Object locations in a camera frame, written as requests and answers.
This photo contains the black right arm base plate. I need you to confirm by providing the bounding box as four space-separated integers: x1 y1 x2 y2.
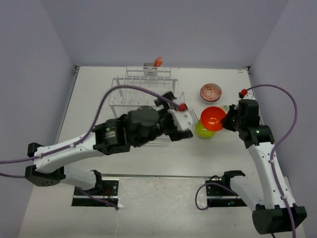
206 185 247 208

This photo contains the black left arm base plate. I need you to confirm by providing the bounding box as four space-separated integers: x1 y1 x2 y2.
71 178 119 207

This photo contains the orange clip on grey block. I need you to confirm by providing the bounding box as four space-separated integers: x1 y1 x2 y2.
143 57 163 68

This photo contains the white green orange patterned bowl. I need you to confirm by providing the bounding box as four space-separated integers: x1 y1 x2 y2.
220 105 229 111

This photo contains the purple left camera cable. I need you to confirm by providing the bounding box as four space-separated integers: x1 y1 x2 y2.
0 85 187 211

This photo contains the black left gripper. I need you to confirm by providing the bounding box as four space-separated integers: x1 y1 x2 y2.
135 90 193 146

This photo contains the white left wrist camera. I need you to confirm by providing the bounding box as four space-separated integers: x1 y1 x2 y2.
168 103 198 131

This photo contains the white wire dish rack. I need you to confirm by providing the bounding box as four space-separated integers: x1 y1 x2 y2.
107 66 186 144

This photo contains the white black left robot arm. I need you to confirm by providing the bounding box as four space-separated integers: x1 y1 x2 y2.
25 99 198 195

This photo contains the lime green bowl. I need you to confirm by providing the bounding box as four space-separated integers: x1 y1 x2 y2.
195 120 215 139

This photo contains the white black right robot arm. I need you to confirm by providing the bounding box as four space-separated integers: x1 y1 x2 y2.
221 99 307 237

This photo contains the red rim zigzag bowl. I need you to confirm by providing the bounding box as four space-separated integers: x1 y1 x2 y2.
199 83 222 103

